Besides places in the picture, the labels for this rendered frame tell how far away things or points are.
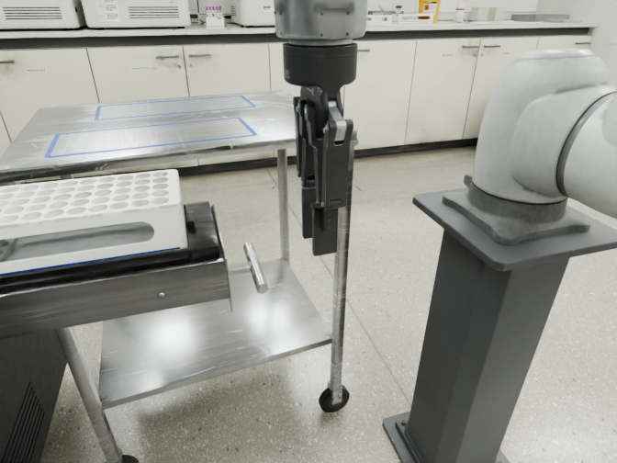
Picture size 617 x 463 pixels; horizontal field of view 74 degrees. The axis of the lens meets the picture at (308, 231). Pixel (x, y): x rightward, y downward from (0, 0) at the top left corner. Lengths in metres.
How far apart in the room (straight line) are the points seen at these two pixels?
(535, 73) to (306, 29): 0.39
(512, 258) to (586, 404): 0.92
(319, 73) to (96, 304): 0.31
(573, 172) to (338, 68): 0.37
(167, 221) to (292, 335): 0.73
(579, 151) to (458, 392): 0.53
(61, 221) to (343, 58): 0.30
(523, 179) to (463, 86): 2.76
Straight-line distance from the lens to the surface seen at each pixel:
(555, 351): 1.67
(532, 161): 0.68
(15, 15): 2.82
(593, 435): 1.47
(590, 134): 0.64
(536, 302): 0.85
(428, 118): 3.33
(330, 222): 0.47
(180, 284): 0.44
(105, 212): 0.42
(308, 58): 0.42
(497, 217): 0.74
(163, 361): 1.09
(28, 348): 1.22
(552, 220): 0.77
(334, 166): 0.42
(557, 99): 0.68
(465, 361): 0.89
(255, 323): 1.14
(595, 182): 0.64
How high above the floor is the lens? 1.03
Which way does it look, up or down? 29 degrees down
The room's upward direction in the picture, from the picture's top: straight up
